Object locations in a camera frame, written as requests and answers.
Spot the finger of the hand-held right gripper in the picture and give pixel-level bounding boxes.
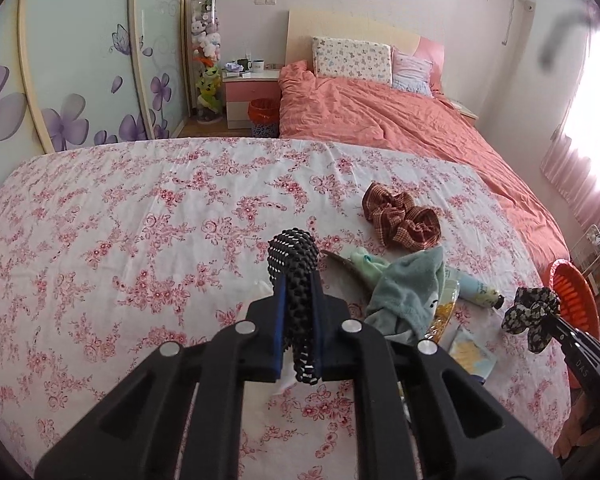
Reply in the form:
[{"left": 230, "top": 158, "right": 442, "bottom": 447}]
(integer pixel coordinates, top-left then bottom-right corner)
[{"left": 550, "top": 311, "right": 600, "bottom": 361}]

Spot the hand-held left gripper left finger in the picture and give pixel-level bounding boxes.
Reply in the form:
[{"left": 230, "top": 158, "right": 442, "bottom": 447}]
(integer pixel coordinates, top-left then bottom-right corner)
[{"left": 34, "top": 274, "right": 288, "bottom": 480}]

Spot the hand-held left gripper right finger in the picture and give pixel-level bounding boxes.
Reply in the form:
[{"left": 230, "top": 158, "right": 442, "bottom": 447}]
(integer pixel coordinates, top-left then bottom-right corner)
[{"left": 313, "top": 271, "right": 564, "bottom": 480}]

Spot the orange plastic laundry basket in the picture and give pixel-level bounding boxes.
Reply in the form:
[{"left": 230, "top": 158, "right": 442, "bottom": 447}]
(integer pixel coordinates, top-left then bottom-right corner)
[{"left": 542, "top": 258, "right": 600, "bottom": 390}]

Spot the black floral scrunchie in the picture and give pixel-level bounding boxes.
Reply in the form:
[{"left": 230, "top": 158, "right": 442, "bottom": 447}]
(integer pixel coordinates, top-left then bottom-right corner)
[{"left": 501, "top": 286, "right": 562, "bottom": 353}]

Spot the black beaded hair band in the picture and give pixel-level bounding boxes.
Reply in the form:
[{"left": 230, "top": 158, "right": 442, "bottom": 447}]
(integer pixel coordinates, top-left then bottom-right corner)
[{"left": 268, "top": 228, "right": 326, "bottom": 386}]

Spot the teal cloth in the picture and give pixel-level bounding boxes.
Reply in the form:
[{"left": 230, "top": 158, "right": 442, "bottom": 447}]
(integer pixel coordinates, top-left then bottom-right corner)
[{"left": 365, "top": 246, "right": 448, "bottom": 346}]

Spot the yellow snack packet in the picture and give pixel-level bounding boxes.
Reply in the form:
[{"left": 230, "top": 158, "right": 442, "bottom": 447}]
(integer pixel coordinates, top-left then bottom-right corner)
[{"left": 425, "top": 280, "right": 461, "bottom": 346}]

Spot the person's right hand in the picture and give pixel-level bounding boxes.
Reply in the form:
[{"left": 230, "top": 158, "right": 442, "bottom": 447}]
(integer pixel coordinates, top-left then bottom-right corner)
[{"left": 554, "top": 407, "right": 598, "bottom": 461}]

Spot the light green cloth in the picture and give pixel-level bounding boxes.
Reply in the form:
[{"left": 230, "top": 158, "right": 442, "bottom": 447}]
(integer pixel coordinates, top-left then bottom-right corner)
[{"left": 349, "top": 247, "right": 396, "bottom": 281}]

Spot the pale blue yellow packet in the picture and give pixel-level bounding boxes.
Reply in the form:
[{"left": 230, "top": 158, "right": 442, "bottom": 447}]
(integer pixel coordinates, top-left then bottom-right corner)
[{"left": 447, "top": 325, "right": 498, "bottom": 378}]

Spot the pale green cream tube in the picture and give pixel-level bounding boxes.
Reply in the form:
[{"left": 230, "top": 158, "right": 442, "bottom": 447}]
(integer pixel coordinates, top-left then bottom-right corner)
[{"left": 447, "top": 267, "right": 506, "bottom": 309}]

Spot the brown plaid scrunchie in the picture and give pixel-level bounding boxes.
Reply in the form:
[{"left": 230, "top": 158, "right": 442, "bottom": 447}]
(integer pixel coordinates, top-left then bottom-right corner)
[{"left": 362, "top": 182, "right": 441, "bottom": 250}]

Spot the pink curtain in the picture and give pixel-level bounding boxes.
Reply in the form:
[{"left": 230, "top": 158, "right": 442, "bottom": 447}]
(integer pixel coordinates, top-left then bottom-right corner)
[{"left": 540, "top": 125, "right": 600, "bottom": 241}]

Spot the pink floral tablecloth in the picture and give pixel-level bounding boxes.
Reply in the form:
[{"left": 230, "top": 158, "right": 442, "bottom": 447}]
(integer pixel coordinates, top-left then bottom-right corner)
[{"left": 0, "top": 137, "right": 573, "bottom": 480}]

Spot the small bin with orange bag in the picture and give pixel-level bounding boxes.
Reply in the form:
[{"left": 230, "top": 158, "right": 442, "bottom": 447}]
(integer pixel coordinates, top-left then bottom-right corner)
[{"left": 248, "top": 98, "right": 281, "bottom": 137}]

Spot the bed with orange duvet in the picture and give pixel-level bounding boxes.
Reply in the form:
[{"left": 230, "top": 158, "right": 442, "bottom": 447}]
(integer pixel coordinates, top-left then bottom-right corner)
[{"left": 278, "top": 60, "right": 571, "bottom": 281}]

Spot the pink striped pillow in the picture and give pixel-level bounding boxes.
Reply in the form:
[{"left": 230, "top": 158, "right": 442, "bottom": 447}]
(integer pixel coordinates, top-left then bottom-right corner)
[{"left": 391, "top": 47, "right": 436, "bottom": 96}]

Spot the white floral pillow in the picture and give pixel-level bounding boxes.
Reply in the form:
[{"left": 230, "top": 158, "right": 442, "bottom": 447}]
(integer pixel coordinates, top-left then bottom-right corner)
[{"left": 311, "top": 36, "right": 394, "bottom": 85}]

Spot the plush toy display tube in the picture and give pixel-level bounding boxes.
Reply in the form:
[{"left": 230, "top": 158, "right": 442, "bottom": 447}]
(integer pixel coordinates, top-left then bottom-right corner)
[{"left": 190, "top": 0, "right": 225, "bottom": 123}]

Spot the bed with cream pink headboard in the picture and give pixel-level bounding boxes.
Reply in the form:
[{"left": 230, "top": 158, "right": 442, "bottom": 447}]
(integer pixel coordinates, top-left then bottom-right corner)
[{"left": 285, "top": 8, "right": 446, "bottom": 92}]

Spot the wardrobe with purple flower doors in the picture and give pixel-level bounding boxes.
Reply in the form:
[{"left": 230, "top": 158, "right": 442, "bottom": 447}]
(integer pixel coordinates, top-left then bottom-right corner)
[{"left": 0, "top": 0, "right": 188, "bottom": 211}]

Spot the white wire rack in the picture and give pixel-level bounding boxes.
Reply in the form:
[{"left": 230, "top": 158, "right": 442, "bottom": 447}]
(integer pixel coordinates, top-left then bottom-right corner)
[{"left": 572, "top": 225, "right": 600, "bottom": 296}]

